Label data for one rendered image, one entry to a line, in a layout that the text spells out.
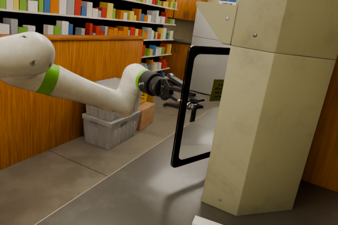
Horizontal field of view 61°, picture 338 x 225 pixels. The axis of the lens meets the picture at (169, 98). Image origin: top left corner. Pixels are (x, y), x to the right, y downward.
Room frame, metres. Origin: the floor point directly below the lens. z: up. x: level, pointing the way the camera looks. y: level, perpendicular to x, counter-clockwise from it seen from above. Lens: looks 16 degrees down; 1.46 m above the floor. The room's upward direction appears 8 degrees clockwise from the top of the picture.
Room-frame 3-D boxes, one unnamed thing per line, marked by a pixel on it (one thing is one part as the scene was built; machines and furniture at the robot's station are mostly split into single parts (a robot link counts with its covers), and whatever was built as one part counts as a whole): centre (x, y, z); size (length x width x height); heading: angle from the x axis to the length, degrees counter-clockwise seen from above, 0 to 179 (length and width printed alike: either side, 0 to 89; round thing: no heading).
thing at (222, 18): (0.93, -0.15, 1.46); 0.32 x 0.12 x 0.10; 155
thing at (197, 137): (0.94, -0.15, 1.19); 0.30 x 0.01 x 0.40; 132
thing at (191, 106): (0.86, -0.08, 1.18); 0.02 x 0.02 x 0.06; 42
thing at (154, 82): (1.06, 0.03, 1.20); 0.09 x 0.07 x 0.08; 43
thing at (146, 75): (1.11, 0.08, 1.20); 0.12 x 0.06 x 0.09; 133
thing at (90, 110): (3.12, 0.61, 0.49); 0.60 x 0.42 x 0.33; 155
